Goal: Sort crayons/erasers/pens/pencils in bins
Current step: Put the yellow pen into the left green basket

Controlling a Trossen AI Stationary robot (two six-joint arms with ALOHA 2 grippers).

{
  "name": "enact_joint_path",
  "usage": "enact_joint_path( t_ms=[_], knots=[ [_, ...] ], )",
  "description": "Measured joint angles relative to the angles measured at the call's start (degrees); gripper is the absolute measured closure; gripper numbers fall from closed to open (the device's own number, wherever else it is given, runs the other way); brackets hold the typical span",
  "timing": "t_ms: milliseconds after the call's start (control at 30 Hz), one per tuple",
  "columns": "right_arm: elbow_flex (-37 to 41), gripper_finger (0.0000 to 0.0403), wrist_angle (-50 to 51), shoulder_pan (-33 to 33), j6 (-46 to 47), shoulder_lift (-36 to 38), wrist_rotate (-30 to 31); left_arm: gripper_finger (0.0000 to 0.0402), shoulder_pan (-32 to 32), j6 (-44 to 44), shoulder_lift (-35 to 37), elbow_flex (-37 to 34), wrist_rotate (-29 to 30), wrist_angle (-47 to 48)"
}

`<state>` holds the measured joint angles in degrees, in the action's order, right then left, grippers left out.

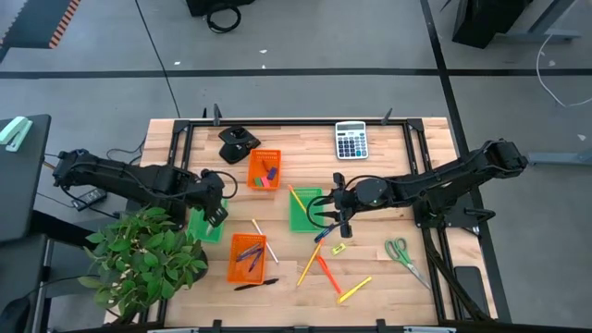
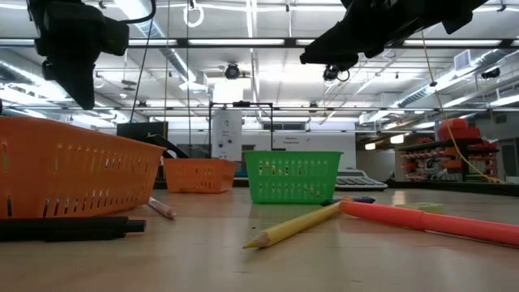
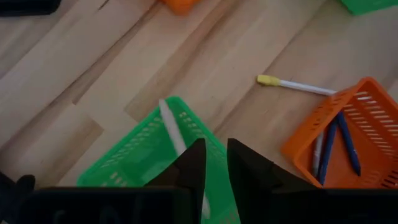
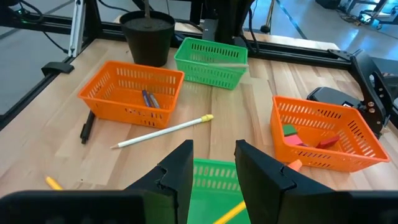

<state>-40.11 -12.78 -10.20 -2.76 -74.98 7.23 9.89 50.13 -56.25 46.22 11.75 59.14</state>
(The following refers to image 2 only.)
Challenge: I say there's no green slotted plastic bin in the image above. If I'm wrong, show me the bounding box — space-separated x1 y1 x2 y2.
242 150 345 205

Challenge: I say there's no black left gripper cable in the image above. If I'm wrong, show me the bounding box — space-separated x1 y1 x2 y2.
120 0 158 26

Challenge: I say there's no white hanging ring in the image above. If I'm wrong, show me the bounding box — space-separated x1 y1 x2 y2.
182 2 205 29

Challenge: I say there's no red storage box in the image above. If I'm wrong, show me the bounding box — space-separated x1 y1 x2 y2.
437 118 482 141

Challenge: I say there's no small orange slotted bin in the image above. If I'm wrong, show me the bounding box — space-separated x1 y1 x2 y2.
162 157 238 195

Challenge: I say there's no black monitor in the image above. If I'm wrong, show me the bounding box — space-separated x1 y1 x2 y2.
116 121 169 144

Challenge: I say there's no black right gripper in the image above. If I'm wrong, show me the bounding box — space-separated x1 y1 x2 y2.
299 0 490 73

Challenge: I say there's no white machine cabinet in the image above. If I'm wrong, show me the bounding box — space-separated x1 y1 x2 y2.
211 109 243 161

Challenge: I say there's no shelf rack with red bins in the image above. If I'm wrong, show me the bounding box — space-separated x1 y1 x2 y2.
398 137 500 183

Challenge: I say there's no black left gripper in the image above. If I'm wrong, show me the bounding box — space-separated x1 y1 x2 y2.
25 0 131 112

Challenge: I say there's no yellow eraser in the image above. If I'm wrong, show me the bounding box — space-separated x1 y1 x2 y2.
394 201 446 215

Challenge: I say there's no black pen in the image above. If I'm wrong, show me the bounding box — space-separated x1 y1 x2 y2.
0 216 147 243

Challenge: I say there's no neon orange highlighter pen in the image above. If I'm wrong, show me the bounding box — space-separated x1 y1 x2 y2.
338 200 519 249

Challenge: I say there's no black hole punch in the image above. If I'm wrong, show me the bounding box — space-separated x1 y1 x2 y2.
144 134 190 160

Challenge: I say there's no pale pink pencil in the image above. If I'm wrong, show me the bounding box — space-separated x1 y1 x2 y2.
146 196 178 221

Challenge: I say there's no black metal table frame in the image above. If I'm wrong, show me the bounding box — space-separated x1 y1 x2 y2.
152 177 519 196

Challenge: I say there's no yellow pencil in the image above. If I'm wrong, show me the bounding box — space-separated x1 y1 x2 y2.
242 196 353 250

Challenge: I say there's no large orange slotted bin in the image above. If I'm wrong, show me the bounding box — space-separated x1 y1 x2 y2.
0 116 166 220

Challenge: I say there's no black overhead camera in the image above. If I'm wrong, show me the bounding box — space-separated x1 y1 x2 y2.
322 64 351 83

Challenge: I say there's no round black ceiling fixture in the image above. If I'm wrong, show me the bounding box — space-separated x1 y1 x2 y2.
223 62 242 81

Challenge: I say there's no yellow cable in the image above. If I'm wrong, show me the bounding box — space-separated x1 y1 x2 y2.
421 32 506 184

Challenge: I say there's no grey desk calculator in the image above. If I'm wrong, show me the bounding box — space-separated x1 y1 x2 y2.
335 169 389 192

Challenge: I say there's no black metal background frame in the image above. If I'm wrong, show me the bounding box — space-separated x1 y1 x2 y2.
208 101 275 160

